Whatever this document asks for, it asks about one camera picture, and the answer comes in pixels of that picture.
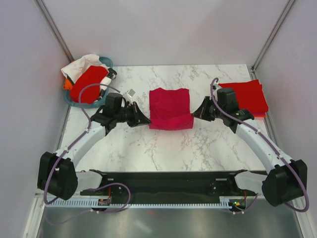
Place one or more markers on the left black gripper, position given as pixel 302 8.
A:
pixel 139 118

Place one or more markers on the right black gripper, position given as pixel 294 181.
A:
pixel 201 112

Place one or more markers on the magenta t shirt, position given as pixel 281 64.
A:
pixel 170 109

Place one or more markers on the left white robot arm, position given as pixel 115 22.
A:
pixel 57 175

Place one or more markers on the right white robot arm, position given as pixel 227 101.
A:
pixel 285 181

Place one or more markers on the folded red t shirt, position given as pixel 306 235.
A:
pixel 249 95

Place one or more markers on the black white garment in basket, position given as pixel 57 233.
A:
pixel 112 74

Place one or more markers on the folded orange t shirt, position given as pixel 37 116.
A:
pixel 259 115

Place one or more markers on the red t shirt in basket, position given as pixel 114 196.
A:
pixel 93 75

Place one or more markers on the teal laundry basket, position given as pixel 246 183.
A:
pixel 106 63

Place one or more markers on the orange garment in basket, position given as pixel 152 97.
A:
pixel 68 84

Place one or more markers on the white t shirt in basket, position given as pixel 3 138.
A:
pixel 75 69

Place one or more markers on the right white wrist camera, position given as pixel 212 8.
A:
pixel 216 86

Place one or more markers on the right aluminium frame post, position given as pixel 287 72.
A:
pixel 276 28

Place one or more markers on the aluminium frame post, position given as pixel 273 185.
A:
pixel 276 28
pixel 54 29

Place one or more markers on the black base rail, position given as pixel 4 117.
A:
pixel 168 187

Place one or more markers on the white slotted cable duct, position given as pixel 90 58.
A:
pixel 99 203

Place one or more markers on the left aluminium frame post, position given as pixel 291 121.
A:
pixel 54 29

